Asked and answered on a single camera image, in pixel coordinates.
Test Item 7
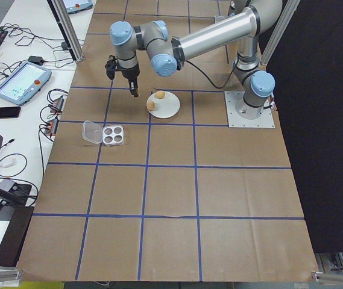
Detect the black hub cable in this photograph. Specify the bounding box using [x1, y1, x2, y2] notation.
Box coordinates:
[37, 122, 57, 196]

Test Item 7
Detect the aluminium frame bar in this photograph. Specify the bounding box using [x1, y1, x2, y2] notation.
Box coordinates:
[260, 0, 301, 66]

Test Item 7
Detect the black looped cable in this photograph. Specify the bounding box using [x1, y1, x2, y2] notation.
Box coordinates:
[0, 152, 28, 181]

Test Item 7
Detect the white egg box clear lid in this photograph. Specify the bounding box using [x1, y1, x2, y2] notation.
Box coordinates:
[82, 120, 126, 148]

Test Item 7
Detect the grey metal frame base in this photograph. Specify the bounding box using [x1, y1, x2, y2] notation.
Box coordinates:
[315, 252, 343, 273]

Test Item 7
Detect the black frame cover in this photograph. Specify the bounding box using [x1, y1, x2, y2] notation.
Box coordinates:
[264, 0, 343, 253]

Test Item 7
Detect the aluminium post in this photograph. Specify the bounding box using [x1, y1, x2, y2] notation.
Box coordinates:
[47, 0, 85, 62]

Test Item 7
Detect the white round plate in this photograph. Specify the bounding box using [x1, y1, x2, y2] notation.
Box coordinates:
[146, 91, 181, 119]

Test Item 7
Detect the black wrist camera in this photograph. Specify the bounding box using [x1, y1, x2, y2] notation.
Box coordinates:
[104, 55, 121, 81]

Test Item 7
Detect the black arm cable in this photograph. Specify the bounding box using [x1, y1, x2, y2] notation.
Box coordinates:
[183, 59, 237, 90]

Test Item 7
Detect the black flat panel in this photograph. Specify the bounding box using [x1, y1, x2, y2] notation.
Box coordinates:
[0, 179, 35, 268]

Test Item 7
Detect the orange black USB hub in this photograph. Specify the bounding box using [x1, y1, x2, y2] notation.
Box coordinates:
[45, 119, 60, 135]
[48, 95, 66, 114]

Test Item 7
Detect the black smartphone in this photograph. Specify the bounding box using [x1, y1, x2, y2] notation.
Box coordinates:
[0, 106, 22, 120]

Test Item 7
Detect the blue teach pendant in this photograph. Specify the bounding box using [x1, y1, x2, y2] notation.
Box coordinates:
[0, 61, 53, 107]
[63, 0, 95, 14]

